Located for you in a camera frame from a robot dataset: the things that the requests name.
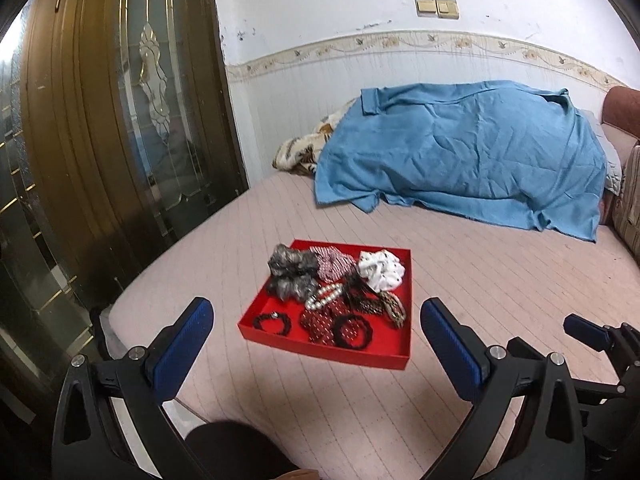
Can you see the pink white striped scrunchie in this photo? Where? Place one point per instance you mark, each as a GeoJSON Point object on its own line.
{"type": "Point", "coordinates": [332, 262]}

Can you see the brown patterned blanket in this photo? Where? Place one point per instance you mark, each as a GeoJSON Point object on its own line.
{"type": "Point", "coordinates": [300, 152]}

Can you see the white spotted scrunchie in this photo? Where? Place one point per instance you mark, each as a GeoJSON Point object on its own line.
{"type": "Point", "coordinates": [380, 270]}

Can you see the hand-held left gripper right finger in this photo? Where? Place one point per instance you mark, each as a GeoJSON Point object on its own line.
{"type": "Point", "coordinates": [450, 347]}

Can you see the black lace scrunchie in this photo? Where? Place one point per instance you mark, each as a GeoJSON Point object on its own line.
{"type": "Point", "coordinates": [355, 290]}

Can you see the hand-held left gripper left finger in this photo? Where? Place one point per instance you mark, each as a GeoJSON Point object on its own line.
{"type": "Point", "coordinates": [182, 350]}

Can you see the wooden door with glass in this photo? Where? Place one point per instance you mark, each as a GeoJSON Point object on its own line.
{"type": "Point", "coordinates": [100, 110]}

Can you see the blue cloth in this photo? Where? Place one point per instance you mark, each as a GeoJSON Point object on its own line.
{"type": "Point", "coordinates": [450, 160]}

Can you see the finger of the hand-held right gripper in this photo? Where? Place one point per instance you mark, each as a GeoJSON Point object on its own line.
{"type": "Point", "coordinates": [600, 392]}
{"type": "Point", "coordinates": [585, 329]}

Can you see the red tray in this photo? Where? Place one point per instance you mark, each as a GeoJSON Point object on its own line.
{"type": "Point", "coordinates": [390, 342]}

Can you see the brown dotted scrunchie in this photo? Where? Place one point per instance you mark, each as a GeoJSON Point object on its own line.
{"type": "Point", "coordinates": [370, 306]}

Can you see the brass light switch plate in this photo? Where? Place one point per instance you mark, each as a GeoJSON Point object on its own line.
{"type": "Point", "coordinates": [437, 8]}

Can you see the dark red dashed scrunchie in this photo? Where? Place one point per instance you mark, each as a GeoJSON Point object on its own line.
{"type": "Point", "coordinates": [317, 326]}

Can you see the person's leg in dark trousers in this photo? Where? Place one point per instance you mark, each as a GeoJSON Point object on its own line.
{"type": "Point", "coordinates": [235, 450]}

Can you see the grey furry scrunchie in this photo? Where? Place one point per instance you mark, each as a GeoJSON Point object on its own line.
{"type": "Point", "coordinates": [291, 260]}
{"type": "Point", "coordinates": [290, 288]}

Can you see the leopard print scrunchie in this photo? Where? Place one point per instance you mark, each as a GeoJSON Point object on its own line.
{"type": "Point", "coordinates": [392, 310]}

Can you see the white pillow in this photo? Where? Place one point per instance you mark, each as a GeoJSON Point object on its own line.
{"type": "Point", "coordinates": [612, 170]}

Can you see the striped pillow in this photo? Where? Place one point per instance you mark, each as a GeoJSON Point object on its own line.
{"type": "Point", "coordinates": [630, 195]}

